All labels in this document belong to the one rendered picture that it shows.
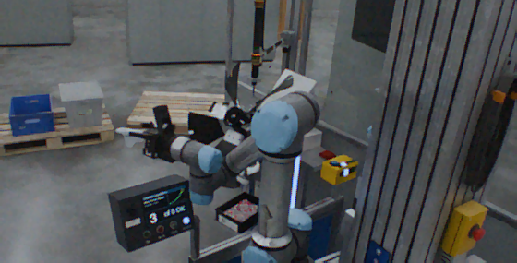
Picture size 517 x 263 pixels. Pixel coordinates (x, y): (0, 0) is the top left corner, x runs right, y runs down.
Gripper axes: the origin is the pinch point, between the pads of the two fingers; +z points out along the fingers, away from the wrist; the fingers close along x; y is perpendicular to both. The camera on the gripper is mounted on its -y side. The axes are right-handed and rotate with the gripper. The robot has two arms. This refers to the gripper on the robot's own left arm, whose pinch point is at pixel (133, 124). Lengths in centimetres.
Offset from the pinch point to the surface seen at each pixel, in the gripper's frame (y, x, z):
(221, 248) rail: 56, 33, -19
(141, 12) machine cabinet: 2, 405, 435
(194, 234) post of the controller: 45, 20, -14
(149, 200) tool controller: 23.6, -1.9, -10.9
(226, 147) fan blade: 28, 73, 11
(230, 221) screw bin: 54, 52, -10
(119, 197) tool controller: 22.1, -9.6, -5.3
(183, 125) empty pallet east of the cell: 100, 254, 197
